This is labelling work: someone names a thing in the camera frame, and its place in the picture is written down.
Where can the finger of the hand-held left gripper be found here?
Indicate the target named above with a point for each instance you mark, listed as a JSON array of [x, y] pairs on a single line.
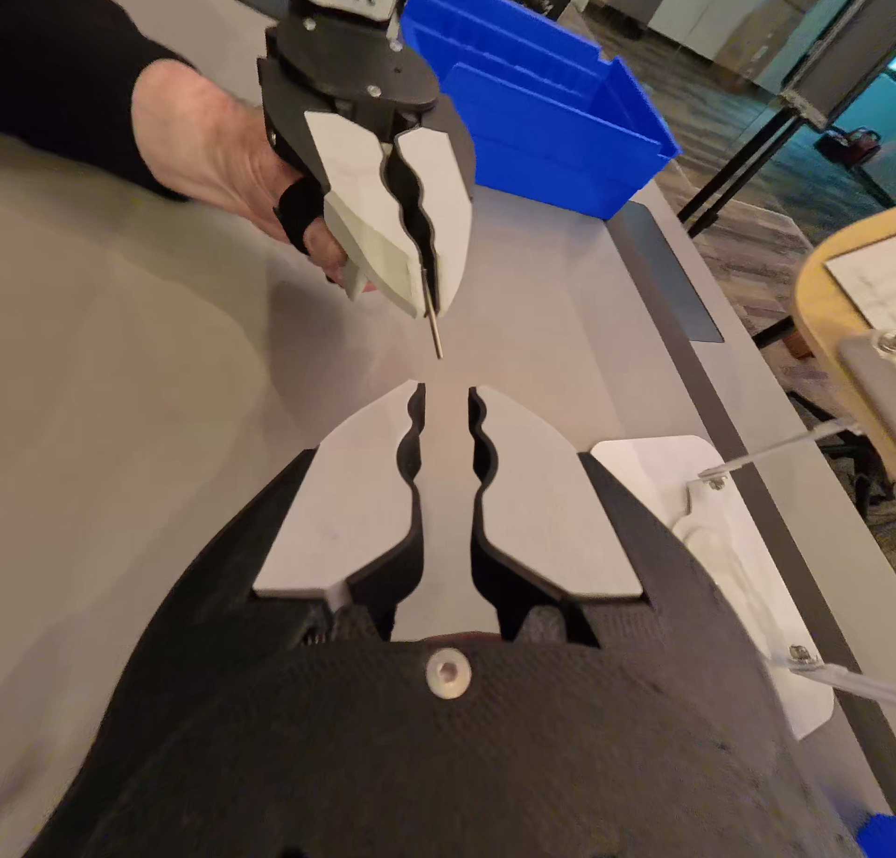
[[444, 200], [357, 193]]

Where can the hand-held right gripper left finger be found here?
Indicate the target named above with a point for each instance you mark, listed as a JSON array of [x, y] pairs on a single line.
[[343, 508]]

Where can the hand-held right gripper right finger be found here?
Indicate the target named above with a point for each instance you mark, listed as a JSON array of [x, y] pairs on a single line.
[[553, 515]]

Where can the silver metal bolt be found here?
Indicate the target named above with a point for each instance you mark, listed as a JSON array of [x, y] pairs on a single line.
[[434, 326]]

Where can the person's left forearm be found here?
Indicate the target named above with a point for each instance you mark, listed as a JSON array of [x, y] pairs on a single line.
[[56, 67]]

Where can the person's left hand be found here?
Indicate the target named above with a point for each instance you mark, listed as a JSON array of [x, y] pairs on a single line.
[[203, 137]]

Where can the dark grey flat slab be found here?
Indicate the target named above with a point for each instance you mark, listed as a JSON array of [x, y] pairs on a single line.
[[262, 0]]

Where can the blue plastic bin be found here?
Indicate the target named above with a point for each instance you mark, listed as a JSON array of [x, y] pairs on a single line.
[[546, 109]]

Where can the white plastic fixture plate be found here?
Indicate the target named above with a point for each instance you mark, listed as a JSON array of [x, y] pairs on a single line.
[[728, 578]]

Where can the clear acrylic rod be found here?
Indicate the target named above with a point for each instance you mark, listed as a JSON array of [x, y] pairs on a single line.
[[777, 450], [847, 679]]

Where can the white cabinet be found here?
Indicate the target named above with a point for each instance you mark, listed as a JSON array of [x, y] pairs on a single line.
[[714, 11]]

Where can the round wooden table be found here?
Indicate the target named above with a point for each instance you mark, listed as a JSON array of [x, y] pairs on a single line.
[[826, 312]]

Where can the white paper sheet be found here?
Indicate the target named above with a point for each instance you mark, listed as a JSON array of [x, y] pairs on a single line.
[[868, 284]]

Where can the dark red bag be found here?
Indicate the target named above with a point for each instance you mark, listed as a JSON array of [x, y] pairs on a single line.
[[850, 147]]

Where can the blue plastic piece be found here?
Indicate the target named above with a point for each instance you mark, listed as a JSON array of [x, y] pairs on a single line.
[[878, 837]]

